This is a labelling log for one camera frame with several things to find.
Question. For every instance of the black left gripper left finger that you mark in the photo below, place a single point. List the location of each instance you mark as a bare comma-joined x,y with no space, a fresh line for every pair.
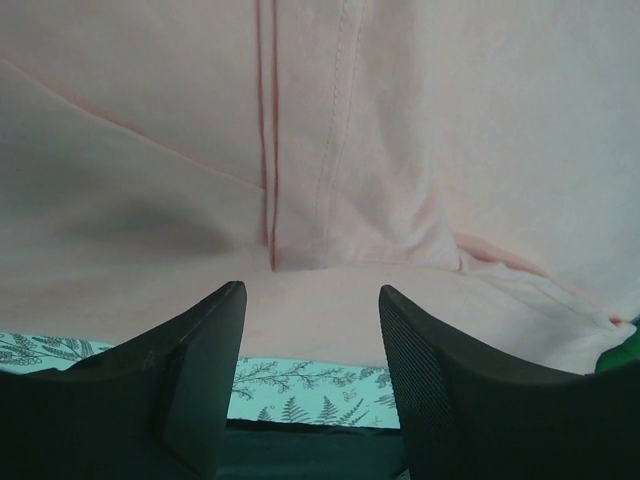
153,407

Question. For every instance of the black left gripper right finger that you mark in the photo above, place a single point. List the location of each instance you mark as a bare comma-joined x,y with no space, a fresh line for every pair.
470,411

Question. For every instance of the salmon pink t shirt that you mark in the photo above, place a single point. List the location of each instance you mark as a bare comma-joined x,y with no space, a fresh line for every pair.
482,157

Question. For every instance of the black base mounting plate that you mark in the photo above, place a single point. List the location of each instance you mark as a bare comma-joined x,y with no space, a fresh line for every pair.
256,450

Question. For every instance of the floral patterned table mat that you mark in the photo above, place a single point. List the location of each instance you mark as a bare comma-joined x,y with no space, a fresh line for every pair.
264,389

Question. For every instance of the green plastic tray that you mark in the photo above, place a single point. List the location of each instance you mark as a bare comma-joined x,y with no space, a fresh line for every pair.
627,352

